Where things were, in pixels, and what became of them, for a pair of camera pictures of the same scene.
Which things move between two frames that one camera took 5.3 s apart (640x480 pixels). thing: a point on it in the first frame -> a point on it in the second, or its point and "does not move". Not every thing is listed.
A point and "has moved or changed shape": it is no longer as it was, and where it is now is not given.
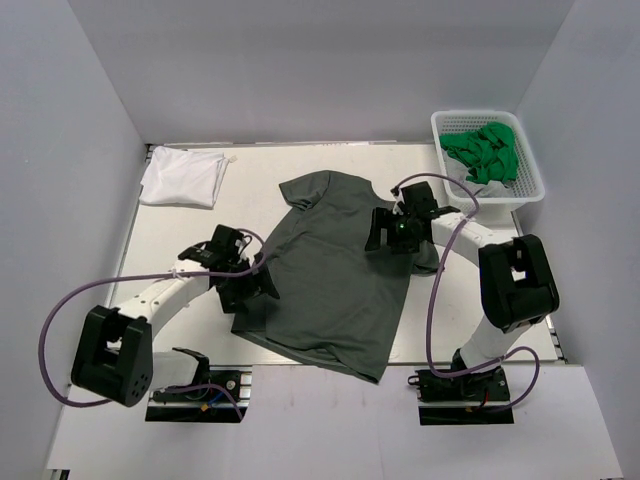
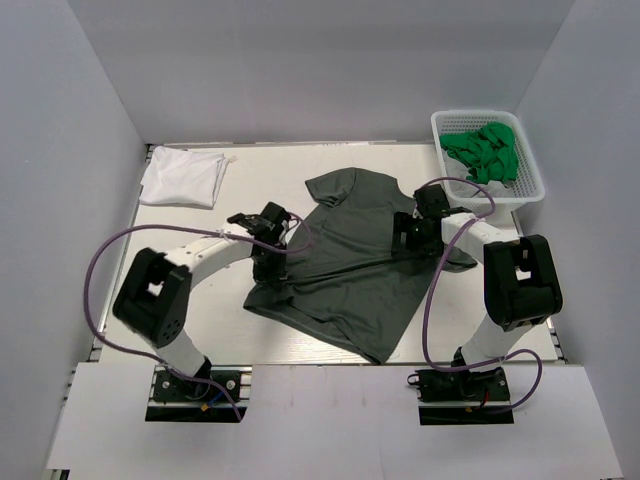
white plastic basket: (488, 151) does not move
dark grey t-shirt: (337, 303) has moved or changed shape
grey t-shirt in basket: (488, 190) does not move
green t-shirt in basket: (490, 153) does not move
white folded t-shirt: (180, 177) does not move
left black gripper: (234, 301) -> (273, 274)
